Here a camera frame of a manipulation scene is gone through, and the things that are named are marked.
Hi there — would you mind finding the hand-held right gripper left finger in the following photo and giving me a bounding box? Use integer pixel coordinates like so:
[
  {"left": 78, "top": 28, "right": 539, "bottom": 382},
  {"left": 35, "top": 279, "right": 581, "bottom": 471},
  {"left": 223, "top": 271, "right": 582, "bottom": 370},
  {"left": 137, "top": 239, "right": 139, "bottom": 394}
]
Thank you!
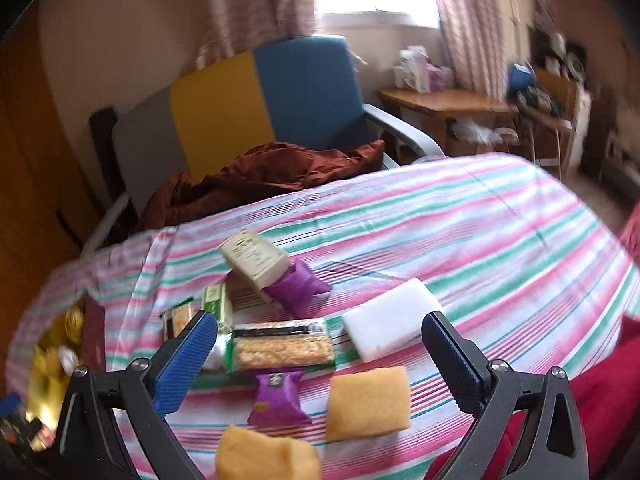
[{"left": 52, "top": 310, "right": 219, "bottom": 480}]

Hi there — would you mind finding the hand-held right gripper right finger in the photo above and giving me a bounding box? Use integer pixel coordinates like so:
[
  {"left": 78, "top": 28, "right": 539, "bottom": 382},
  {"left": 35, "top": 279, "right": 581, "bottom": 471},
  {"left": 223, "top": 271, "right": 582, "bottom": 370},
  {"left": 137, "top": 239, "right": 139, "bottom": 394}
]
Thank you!
[{"left": 421, "top": 311, "right": 590, "bottom": 480}]

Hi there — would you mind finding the white ball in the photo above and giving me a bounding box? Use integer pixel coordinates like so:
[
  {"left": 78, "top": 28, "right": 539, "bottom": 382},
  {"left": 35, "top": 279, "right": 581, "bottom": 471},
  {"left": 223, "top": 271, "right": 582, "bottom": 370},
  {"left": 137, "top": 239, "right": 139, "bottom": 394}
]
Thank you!
[{"left": 202, "top": 332, "right": 233, "bottom": 371}]

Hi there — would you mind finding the small brown cracker packet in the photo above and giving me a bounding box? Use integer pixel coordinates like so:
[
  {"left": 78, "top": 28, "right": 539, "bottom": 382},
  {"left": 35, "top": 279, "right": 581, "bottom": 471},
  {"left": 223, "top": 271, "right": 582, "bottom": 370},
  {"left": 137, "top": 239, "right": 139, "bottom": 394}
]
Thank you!
[{"left": 160, "top": 299, "right": 198, "bottom": 343}]

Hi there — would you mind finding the green packet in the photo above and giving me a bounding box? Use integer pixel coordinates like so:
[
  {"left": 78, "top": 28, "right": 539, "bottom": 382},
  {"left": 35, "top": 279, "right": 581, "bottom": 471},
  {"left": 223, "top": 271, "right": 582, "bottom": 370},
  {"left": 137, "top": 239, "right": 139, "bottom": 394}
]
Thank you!
[{"left": 201, "top": 284, "right": 235, "bottom": 333}]

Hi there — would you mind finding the white sponge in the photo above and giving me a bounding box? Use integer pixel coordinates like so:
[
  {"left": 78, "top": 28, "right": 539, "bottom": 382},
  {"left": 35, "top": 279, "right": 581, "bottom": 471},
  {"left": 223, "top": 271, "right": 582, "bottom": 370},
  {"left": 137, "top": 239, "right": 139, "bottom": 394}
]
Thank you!
[{"left": 341, "top": 277, "right": 443, "bottom": 363}]

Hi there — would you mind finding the yellow sponge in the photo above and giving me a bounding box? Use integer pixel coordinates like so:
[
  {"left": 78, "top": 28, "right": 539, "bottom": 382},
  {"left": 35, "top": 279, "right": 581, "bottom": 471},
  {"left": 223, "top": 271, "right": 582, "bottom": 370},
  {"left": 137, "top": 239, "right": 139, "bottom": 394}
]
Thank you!
[
  {"left": 215, "top": 424, "right": 322, "bottom": 480},
  {"left": 325, "top": 366, "right": 412, "bottom": 442}
]

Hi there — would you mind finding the long snack bar packet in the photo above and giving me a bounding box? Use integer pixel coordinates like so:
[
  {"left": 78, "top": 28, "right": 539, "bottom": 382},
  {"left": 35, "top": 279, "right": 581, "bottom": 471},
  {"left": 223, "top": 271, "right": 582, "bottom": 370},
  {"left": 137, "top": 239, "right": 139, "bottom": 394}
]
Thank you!
[{"left": 225, "top": 317, "right": 336, "bottom": 373}]

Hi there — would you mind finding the purple plastic piece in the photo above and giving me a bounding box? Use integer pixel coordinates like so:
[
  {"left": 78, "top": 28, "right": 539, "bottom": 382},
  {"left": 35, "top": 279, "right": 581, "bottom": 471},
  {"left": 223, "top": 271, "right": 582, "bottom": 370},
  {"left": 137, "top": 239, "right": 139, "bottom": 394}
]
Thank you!
[{"left": 247, "top": 370, "right": 311, "bottom": 428}]

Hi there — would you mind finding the beige box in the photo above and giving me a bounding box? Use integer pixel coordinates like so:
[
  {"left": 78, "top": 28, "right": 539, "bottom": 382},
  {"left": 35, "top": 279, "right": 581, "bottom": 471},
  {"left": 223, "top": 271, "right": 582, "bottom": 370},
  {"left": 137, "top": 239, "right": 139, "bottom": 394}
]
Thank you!
[{"left": 219, "top": 228, "right": 291, "bottom": 291}]

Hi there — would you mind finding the purple packet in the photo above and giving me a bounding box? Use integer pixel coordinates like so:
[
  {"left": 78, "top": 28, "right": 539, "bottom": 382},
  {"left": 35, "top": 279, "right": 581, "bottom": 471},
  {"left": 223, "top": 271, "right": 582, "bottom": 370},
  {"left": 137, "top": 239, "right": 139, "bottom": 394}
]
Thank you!
[{"left": 262, "top": 260, "right": 332, "bottom": 317}]

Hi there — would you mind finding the red cloth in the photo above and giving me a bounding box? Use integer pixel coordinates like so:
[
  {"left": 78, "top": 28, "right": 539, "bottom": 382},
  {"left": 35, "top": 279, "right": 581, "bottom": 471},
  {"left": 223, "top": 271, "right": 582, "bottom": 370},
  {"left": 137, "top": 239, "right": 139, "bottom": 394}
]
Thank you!
[{"left": 430, "top": 210, "right": 640, "bottom": 480}]

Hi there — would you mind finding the striped bedsheet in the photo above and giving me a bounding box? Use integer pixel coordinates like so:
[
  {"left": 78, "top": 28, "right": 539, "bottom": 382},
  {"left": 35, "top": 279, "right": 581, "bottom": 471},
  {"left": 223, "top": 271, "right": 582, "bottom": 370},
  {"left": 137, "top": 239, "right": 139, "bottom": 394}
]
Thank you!
[{"left": 10, "top": 152, "right": 640, "bottom": 480}]

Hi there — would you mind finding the brown cloth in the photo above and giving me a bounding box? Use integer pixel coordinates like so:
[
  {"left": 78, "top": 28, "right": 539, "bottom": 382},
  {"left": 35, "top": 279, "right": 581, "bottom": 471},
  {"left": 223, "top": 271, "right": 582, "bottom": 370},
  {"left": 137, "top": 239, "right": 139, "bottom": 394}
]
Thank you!
[{"left": 135, "top": 140, "right": 386, "bottom": 233}]

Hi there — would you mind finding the white plastic bag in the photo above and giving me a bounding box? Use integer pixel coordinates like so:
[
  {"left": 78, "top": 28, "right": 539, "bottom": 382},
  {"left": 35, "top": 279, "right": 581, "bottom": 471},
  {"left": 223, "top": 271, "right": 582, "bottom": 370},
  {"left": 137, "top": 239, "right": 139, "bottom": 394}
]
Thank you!
[{"left": 447, "top": 119, "right": 521, "bottom": 148}]

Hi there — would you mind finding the wooden wardrobe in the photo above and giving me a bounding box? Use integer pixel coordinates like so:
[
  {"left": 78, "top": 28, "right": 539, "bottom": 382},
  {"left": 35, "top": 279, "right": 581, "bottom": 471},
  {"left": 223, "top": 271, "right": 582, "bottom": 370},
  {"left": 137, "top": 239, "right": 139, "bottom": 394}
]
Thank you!
[{"left": 0, "top": 10, "right": 101, "bottom": 391}]

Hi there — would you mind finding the grey yellow blue sofa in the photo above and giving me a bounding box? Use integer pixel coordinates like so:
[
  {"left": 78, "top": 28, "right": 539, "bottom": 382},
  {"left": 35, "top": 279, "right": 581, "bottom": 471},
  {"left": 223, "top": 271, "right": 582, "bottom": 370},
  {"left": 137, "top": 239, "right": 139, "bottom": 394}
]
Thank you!
[{"left": 82, "top": 35, "right": 446, "bottom": 251}]

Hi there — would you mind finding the wooden desk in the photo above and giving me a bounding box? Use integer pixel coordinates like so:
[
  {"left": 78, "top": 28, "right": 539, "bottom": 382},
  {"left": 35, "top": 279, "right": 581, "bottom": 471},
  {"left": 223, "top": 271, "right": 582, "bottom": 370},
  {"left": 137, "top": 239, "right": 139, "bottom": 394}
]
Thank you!
[{"left": 377, "top": 87, "right": 521, "bottom": 156}]

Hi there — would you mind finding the wooden chair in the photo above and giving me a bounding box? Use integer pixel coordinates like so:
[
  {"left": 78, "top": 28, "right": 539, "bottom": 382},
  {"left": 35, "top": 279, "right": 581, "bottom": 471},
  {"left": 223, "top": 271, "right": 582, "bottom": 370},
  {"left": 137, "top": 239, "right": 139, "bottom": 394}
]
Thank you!
[{"left": 515, "top": 67, "right": 581, "bottom": 176}]

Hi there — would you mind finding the blue bag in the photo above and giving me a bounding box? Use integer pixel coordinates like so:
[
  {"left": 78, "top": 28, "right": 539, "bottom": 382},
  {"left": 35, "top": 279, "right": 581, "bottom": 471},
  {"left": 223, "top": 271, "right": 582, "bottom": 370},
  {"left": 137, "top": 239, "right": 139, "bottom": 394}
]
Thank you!
[{"left": 507, "top": 62, "right": 536, "bottom": 93}]

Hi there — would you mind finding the white carton on table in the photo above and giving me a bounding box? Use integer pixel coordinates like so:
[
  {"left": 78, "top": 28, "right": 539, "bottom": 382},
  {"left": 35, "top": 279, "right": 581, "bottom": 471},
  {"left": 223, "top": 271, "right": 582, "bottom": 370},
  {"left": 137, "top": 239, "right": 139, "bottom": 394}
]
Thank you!
[{"left": 392, "top": 46, "right": 431, "bottom": 93}]

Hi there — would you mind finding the pink patterned curtain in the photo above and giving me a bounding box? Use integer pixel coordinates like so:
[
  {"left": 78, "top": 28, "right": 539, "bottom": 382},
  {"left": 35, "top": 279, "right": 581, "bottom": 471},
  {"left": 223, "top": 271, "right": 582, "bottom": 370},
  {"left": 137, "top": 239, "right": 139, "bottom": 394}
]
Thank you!
[
  {"left": 200, "top": 0, "right": 318, "bottom": 61},
  {"left": 425, "top": 0, "right": 526, "bottom": 101}
]

